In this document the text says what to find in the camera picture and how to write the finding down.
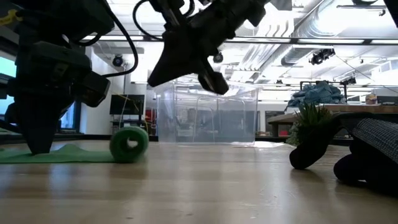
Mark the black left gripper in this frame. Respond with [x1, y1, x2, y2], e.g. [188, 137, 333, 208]
[6, 42, 111, 155]

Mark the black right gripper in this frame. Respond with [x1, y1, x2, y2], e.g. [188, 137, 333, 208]
[147, 0, 249, 96]

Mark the clear plastic bin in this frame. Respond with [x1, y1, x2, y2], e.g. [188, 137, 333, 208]
[154, 81, 259, 144]

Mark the green bandage roll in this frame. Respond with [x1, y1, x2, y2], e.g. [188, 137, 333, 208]
[0, 126, 150, 164]

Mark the black grey work glove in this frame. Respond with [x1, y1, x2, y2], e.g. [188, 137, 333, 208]
[289, 111, 398, 197]

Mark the large dark-framed window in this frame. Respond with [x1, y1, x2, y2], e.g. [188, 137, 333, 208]
[0, 49, 82, 133]

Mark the black monitor on stand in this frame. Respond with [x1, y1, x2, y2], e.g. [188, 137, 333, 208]
[109, 94, 146, 116]

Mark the blue cloth pile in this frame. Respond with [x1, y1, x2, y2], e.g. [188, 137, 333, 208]
[287, 80, 348, 108]

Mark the black ceiling spotlight cluster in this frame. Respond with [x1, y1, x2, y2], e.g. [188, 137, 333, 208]
[309, 48, 336, 65]

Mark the small green artificial plant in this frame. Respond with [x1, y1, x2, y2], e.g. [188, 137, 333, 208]
[285, 102, 335, 147]

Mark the dark flat monitor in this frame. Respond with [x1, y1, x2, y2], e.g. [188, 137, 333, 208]
[376, 95, 398, 105]

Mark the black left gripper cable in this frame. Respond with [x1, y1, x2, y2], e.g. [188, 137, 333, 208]
[77, 0, 139, 78]

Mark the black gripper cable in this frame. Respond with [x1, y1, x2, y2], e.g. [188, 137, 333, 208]
[77, 0, 139, 78]
[132, 0, 163, 42]

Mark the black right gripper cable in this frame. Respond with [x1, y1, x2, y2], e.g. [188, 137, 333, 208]
[132, 0, 163, 42]

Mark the silver ventilation duct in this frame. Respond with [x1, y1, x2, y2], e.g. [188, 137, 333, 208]
[281, 45, 313, 67]

